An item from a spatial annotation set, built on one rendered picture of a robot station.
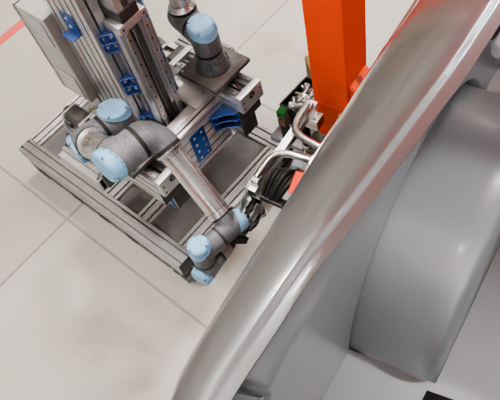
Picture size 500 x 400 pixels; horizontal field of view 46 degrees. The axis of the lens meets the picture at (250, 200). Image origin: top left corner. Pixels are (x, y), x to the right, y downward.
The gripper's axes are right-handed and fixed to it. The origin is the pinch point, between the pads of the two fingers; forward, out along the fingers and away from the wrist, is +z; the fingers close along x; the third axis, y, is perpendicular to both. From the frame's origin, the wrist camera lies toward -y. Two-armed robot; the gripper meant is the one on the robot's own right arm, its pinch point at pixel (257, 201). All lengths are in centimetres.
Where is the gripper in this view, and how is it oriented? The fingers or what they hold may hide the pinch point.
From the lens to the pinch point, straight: 209.5
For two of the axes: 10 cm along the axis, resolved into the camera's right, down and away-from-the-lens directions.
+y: -1.8, -5.3, -8.3
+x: -8.3, -3.8, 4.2
